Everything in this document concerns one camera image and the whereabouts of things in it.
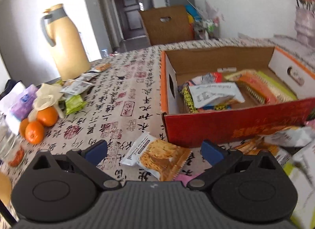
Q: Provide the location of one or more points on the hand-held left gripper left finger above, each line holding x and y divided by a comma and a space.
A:
96, 152

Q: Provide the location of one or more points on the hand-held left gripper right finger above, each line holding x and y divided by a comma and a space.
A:
211, 152

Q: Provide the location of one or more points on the red cardboard box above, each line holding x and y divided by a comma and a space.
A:
221, 125

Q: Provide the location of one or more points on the pink snack packet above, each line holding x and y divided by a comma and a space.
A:
187, 177

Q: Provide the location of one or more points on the white orange cracker packet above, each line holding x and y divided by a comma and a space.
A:
253, 146
157, 155

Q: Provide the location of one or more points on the yellow black patterned snack packet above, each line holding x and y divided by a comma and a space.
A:
188, 101

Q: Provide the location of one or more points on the white grey-print snack packet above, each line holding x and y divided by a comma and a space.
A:
214, 93

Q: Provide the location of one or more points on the red snack bag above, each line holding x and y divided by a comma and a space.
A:
216, 77

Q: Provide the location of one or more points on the orange striped wafer packet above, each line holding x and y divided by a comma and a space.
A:
256, 86

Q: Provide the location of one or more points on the pale green white snack packet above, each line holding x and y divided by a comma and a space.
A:
302, 182

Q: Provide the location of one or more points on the green bar snack packet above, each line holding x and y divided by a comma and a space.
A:
283, 88

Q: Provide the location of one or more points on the small green snack packet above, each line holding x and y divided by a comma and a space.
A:
75, 104

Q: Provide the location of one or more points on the calligraphy printed tablecloth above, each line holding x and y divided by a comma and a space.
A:
110, 96

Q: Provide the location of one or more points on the orange fruit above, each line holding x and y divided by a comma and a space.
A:
48, 117
34, 133
23, 128

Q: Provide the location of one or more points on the small white snack packet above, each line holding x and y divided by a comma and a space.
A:
76, 86
88, 77

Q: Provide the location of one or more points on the small orange snack packet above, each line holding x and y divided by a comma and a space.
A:
103, 67

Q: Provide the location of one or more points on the clear drinking glass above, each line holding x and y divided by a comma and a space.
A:
9, 145

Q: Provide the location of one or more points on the purple tissue pack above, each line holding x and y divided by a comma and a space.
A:
22, 101

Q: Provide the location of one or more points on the tan paper bag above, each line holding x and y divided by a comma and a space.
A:
5, 189

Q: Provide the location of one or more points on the white plastic bag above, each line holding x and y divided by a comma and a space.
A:
12, 91

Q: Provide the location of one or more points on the yellow thermos jug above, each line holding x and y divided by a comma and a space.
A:
69, 51

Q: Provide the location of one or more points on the dark cloth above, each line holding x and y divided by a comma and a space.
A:
7, 86

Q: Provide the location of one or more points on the brown wooden chair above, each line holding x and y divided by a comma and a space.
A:
172, 32

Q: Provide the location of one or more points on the dark entrance door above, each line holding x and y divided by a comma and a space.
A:
133, 22

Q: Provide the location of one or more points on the grey interior door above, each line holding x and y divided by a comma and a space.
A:
104, 17

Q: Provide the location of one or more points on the grey patterned cloth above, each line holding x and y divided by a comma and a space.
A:
290, 42

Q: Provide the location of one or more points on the pale dried flowers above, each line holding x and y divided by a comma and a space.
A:
214, 12

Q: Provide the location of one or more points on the blue plastic item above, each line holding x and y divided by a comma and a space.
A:
190, 10

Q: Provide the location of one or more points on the pink textured vase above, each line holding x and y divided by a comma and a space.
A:
306, 27

